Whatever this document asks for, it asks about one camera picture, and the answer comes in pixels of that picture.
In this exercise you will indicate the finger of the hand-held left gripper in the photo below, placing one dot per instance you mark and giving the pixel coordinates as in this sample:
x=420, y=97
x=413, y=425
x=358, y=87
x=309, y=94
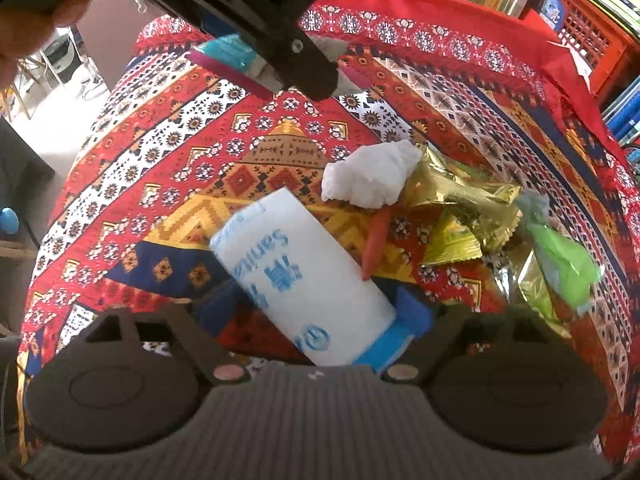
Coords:
x=305, y=70

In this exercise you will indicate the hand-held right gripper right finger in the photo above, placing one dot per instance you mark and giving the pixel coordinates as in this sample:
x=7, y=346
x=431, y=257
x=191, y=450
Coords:
x=415, y=312

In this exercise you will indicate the small gold triangular wrapper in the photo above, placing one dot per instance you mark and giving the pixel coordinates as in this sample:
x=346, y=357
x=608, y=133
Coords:
x=450, y=246

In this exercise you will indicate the red patterned tablecloth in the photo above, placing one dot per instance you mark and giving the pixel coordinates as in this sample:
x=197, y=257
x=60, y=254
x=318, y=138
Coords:
x=175, y=160

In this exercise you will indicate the red plastic lattice crate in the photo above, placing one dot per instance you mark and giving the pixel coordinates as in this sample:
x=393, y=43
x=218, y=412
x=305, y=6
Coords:
x=592, y=35

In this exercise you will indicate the teal and pink wrapper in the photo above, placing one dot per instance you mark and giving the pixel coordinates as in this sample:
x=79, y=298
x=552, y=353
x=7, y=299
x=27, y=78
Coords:
x=230, y=52

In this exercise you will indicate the person's left hand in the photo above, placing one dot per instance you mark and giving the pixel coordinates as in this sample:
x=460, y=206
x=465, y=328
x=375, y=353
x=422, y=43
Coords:
x=35, y=35

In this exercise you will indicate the white tissue packet blue print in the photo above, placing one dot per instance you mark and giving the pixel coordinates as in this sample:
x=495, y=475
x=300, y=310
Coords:
x=300, y=270

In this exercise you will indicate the row of colourful books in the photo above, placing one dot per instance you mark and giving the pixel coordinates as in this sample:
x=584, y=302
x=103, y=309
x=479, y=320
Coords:
x=625, y=115

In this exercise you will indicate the crumpled silver gold foil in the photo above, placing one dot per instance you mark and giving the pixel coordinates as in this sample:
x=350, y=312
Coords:
x=532, y=285

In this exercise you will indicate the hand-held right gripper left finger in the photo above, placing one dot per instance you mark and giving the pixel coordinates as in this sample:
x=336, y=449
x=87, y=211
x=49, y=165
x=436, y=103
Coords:
x=200, y=341

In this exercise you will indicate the large crinkled gold wrapper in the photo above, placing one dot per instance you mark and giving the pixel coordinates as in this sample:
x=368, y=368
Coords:
x=470, y=200

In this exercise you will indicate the crumpled white tissue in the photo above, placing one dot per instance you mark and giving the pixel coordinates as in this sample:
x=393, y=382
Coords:
x=370, y=175

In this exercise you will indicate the orange plastic strip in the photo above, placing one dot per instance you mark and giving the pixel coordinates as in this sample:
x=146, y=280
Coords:
x=376, y=245

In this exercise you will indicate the green plastic wrapper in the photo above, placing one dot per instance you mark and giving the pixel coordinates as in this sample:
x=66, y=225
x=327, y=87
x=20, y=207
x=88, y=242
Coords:
x=562, y=260

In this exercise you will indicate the blue round knob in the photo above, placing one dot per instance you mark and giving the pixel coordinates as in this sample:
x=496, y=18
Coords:
x=7, y=221

